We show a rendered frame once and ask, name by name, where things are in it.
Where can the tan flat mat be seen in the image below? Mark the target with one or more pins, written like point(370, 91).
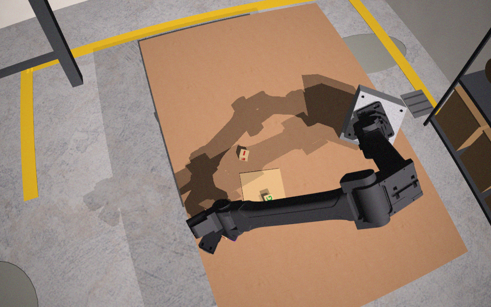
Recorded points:
point(257, 184)

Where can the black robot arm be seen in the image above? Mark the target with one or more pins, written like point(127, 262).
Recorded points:
point(375, 197)

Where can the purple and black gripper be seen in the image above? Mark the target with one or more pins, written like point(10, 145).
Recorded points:
point(231, 237)

